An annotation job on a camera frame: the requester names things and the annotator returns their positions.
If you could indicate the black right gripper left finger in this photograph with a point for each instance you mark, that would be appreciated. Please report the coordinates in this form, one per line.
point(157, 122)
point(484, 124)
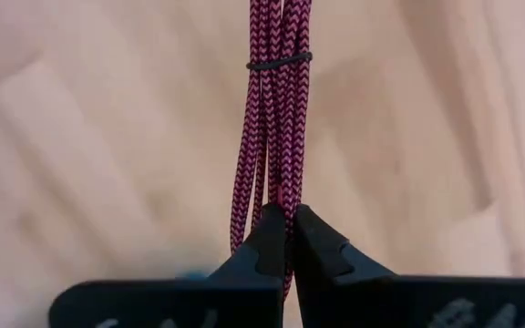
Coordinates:
point(226, 300)

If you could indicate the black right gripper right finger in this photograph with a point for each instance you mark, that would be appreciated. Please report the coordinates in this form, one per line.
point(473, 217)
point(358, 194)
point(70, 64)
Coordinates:
point(358, 300)

